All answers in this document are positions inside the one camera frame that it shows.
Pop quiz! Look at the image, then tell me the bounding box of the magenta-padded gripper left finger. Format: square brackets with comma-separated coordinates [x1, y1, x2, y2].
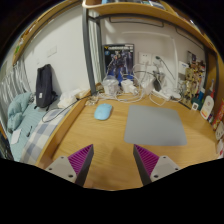
[44, 143, 95, 188]

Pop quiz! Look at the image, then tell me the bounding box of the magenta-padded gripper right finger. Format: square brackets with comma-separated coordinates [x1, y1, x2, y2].
[133, 143, 182, 187]

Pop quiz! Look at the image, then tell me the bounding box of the light blue computer mouse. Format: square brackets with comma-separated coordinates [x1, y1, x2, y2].
[93, 103, 114, 121]

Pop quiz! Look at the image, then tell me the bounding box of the grey mouse pad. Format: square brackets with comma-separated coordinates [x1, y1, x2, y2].
[124, 105, 188, 147]

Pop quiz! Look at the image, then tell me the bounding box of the plaid bed sheet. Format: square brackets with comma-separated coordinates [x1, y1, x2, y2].
[9, 99, 78, 164]

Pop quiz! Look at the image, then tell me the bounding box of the white tissue pack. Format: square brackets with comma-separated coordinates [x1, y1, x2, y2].
[57, 88, 84, 109]

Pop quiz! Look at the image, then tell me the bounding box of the teal pillow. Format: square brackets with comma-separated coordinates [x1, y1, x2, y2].
[7, 92, 34, 133]

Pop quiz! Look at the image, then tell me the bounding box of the clear snack bag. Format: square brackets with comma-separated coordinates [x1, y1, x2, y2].
[84, 96, 100, 107]

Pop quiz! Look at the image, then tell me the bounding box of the white lotion bottle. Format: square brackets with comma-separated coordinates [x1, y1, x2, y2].
[199, 94, 215, 120]

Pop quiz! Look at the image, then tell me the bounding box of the black backpack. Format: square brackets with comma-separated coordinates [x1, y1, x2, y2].
[34, 63, 58, 109]

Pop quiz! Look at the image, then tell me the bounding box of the steel cup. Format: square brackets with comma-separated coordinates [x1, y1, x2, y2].
[153, 70, 167, 92]

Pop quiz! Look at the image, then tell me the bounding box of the white charger block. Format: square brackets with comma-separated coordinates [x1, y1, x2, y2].
[120, 79, 138, 95]

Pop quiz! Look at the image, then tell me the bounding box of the tan robot figurine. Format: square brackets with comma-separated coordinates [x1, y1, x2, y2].
[184, 64, 204, 101]

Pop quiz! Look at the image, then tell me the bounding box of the dark bottle with white nozzle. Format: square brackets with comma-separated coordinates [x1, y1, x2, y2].
[204, 78, 216, 98]

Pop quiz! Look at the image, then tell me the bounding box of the clear domed plastic cup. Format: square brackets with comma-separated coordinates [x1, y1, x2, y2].
[101, 74, 120, 95]

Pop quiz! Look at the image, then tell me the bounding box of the colourful model kit box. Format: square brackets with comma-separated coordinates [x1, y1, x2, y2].
[185, 49, 206, 73]

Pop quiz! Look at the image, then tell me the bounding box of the blue robot model kit box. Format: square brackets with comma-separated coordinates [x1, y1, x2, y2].
[102, 43, 135, 81]

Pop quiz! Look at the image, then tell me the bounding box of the wooden overhead shelf unit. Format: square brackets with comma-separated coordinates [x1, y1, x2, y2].
[81, 0, 214, 51]

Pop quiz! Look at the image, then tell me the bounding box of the black cable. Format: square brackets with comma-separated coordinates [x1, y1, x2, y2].
[41, 97, 85, 124]

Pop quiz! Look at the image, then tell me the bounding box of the white wall outlet with plug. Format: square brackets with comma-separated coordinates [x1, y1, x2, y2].
[151, 54, 166, 67]

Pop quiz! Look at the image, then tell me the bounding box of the grey metal frame post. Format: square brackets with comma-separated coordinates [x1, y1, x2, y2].
[82, 6, 103, 96]

